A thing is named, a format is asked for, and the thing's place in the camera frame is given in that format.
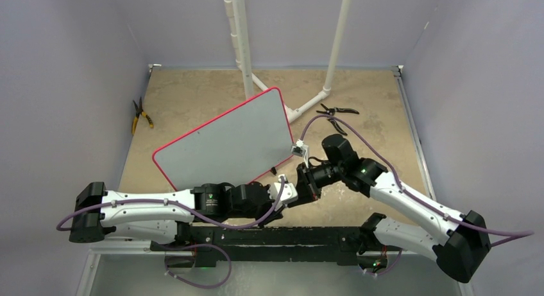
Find white PVC pipe frame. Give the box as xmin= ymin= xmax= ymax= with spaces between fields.
xmin=223 ymin=0 xmax=354 ymax=124

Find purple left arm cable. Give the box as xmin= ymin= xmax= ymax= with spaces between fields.
xmin=56 ymin=175 xmax=286 ymax=232

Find yellow handled pliers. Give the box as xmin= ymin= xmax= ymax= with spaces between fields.
xmin=131 ymin=97 xmax=155 ymax=135

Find red framed whiteboard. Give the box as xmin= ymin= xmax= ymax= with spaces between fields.
xmin=152 ymin=87 xmax=294 ymax=191

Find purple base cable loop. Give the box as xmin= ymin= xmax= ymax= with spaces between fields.
xmin=157 ymin=243 xmax=234 ymax=290

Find black handled pliers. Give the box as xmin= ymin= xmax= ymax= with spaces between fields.
xmin=315 ymin=103 xmax=361 ymax=137

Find metal corner bracket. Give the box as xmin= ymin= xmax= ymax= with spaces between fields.
xmin=148 ymin=64 xmax=162 ymax=73

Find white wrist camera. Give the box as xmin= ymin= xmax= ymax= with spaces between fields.
xmin=291 ymin=139 xmax=309 ymax=168
xmin=270 ymin=182 xmax=299 ymax=205

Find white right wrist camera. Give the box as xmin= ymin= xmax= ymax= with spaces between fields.
xmin=291 ymin=139 xmax=309 ymax=168

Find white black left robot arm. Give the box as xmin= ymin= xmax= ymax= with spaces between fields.
xmin=56 ymin=178 xmax=292 ymax=250

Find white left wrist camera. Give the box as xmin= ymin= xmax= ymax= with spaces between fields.
xmin=270 ymin=182 xmax=299 ymax=205

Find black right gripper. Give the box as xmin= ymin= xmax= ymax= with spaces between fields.
xmin=288 ymin=161 xmax=344 ymax=206

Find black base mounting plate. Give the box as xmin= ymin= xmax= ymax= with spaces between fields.
xmin=150 ymin=227 xmax=383 ymax=267

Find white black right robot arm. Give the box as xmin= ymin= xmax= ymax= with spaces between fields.
xmin=291 ymin=134 xmax=491 ymax=283

